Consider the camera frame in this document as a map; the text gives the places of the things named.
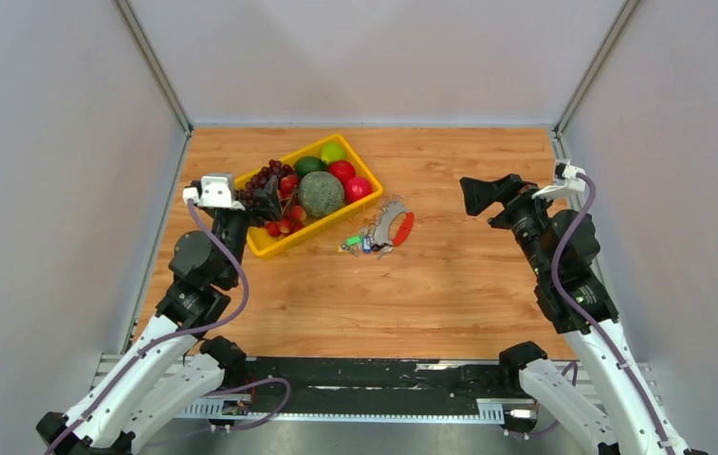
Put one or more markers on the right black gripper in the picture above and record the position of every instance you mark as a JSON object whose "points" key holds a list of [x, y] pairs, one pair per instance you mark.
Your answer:
{"points": [[478, 194]]}

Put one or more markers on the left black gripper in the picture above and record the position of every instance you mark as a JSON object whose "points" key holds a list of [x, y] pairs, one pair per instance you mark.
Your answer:
{"points": [[268, 201]]}

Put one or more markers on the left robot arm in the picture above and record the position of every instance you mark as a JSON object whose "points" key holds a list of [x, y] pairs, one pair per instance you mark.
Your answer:
{"points": [[172, 363]]}

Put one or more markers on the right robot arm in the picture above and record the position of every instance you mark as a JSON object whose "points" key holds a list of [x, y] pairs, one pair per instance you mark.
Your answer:
{"points": [[554, 229]]}

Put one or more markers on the keys with coloured tags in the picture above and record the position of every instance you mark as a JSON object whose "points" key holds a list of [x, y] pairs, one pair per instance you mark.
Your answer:
{"points": [[365, 243]]}

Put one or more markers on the dark purple grape bunch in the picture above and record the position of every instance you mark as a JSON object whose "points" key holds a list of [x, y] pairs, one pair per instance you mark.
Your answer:
{"points": [[267, 176]]}

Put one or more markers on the red cherry cluster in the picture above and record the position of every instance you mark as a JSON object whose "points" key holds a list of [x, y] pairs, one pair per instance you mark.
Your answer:
{"points": [[292, 212]]}

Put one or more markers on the dark green avocado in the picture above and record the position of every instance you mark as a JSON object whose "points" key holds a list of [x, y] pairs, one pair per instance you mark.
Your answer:
{"points": [[308, 164]]}

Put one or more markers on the green netted melon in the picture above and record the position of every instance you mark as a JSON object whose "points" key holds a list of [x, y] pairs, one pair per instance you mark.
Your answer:
{"points": [[320, 194]]}

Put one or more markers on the light green lime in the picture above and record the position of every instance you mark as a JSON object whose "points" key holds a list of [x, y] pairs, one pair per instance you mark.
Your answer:
{"points": [[331, 152]]}

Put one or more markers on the red apple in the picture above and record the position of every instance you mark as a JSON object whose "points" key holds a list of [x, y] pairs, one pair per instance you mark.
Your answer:
{"points": [[343, 170]]}

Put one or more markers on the pink red ball fruit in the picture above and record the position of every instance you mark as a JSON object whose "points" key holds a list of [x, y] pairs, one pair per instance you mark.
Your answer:
{"points": [[356, 188]]}

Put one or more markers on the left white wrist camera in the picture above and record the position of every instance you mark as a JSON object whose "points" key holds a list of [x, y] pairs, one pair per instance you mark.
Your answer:
{"points": [[212, 191]]}

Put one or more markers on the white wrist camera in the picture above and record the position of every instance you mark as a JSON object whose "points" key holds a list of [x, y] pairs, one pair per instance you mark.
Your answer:
{"points": [[566, 182], [212, 191]]}

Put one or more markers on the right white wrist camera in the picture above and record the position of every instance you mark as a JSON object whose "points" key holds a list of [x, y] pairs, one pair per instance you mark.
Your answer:
{"points": [[566, 182]]}

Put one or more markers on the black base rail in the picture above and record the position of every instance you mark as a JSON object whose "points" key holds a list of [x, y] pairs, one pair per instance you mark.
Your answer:
{"points": [[372, 390]]}

